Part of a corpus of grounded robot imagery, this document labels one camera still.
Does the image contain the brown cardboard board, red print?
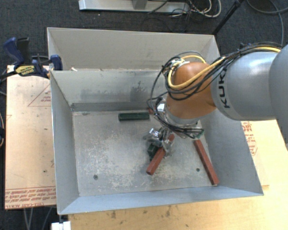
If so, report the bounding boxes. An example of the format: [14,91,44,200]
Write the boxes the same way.
[4,65,271,210]

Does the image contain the dark green flat block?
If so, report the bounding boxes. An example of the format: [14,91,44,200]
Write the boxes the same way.
[146,142,159,161]
[118,112,150,122]

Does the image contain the red-brown flat block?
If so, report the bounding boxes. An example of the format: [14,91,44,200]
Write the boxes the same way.
[146,133,176,176]
[193,139,220,186]

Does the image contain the grey metal bin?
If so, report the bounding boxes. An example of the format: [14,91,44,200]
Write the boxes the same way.
[47,27,264,216]

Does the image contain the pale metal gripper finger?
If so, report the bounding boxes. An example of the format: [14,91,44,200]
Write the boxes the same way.
[143,127,163,144]
[163,138,175,157]

